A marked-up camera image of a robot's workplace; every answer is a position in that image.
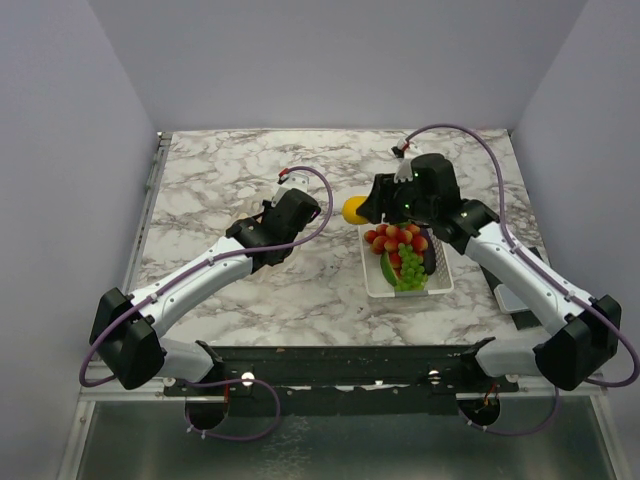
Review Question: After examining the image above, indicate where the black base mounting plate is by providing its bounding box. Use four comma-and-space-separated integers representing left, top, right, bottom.
164, 345, 518, 416

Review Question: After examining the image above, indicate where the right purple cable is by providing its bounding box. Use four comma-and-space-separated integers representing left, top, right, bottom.
392, 123, 640, 436

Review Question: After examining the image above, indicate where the watermelon slice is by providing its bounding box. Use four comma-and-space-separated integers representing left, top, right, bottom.
380, 251, 402, 288

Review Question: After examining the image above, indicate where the purple eggplant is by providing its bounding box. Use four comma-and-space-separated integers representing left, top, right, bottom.
420, 228, 437, 276

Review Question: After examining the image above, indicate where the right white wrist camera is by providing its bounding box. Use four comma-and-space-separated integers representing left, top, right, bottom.
391, 139, 424, 183

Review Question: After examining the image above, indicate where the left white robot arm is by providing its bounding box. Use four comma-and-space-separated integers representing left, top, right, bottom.
90, 188, 321, 395

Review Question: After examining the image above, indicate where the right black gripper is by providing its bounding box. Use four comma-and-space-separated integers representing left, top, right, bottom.
357, 171, 435, 225

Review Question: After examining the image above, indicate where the white plastic basket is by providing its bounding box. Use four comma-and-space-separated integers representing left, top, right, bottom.
358, 222, 454, 299

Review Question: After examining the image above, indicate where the black foam pad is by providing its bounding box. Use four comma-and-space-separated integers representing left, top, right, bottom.
481, 267, 541, 331

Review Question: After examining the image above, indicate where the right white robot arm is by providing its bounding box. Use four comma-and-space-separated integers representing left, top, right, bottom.
356, 154, 622, 391

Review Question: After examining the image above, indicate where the aluminium rail frame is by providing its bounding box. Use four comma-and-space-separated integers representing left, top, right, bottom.
64, 130, 614, 479

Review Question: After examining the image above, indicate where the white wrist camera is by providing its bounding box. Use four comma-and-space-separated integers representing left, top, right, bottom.
275, 171, 310, 193
391, 139, 424, 183

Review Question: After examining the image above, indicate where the yellow lemon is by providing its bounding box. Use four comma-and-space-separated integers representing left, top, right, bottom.
341, 196, 369, 225

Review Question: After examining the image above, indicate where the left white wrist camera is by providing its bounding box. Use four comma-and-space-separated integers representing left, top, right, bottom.
275, 171, 310, 193

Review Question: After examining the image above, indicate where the green grape bunch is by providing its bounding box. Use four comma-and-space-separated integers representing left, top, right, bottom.
395, 244, 428, 291

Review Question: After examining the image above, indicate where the red strawberry pile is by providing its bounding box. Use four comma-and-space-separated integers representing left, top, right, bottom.
362, 223, 427, 258

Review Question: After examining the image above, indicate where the clear zip top bag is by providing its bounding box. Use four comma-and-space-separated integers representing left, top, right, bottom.
227, 206, 295, 274

